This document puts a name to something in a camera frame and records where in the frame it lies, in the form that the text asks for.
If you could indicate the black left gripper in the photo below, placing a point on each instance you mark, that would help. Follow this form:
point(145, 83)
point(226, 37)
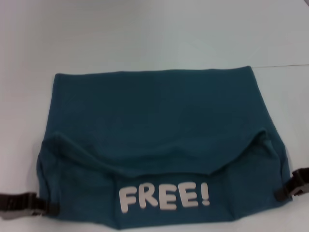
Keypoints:
point(17, 204)

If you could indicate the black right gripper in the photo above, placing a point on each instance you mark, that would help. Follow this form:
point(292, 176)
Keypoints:
point(305, 177)

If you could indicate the teal blue t-shirt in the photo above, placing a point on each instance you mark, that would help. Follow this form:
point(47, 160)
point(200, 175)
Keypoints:
point(157, 120)

